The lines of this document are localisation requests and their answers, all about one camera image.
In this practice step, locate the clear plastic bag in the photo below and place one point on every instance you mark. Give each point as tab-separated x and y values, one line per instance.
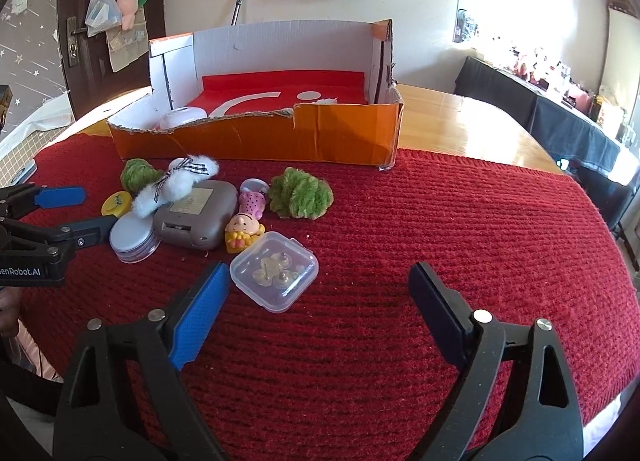
102	13

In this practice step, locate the large green fuzzy ball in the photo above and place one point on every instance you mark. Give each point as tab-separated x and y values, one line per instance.
300	192

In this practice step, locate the small green fuzzy ball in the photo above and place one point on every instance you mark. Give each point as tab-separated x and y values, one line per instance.
140	175

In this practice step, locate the pink doll figurine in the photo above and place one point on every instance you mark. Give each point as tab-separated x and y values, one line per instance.
245	223

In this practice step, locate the orange tipped pen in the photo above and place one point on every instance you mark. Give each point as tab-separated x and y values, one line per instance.
238	8

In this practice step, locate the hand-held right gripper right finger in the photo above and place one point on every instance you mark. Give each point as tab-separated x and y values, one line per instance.
434	311

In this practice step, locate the white fluffy scrap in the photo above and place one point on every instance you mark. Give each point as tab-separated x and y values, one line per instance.
326	101

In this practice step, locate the grey rounded case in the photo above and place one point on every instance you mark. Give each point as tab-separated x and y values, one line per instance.
200	221

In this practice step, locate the white round tin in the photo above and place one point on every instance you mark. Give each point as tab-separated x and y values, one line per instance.
132	238

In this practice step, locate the clear plastic box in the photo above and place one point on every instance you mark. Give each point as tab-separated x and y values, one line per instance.
274	271

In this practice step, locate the yellow round tape measure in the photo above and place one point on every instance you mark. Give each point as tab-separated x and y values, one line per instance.
116	203

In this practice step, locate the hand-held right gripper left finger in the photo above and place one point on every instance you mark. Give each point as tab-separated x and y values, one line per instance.
200	311

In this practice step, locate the white gridded board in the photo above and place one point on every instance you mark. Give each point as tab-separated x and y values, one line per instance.
15	161

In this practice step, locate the black cloth covered table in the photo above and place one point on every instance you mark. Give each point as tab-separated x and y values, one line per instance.
550	116

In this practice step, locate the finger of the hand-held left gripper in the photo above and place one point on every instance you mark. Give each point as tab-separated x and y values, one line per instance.
60	196
87	232

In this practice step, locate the red knitted mat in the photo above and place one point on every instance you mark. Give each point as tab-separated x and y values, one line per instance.
425	221

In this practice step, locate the white round device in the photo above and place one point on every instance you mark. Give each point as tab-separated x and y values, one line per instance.
182	117

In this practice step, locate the clutter of small figurines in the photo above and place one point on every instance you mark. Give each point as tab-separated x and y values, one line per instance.
575	86

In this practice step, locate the white plush bow checked ribbon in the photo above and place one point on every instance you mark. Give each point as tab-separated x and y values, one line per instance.
175	186

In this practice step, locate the orange cardboard box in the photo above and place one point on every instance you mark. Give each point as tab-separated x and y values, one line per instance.
300	136

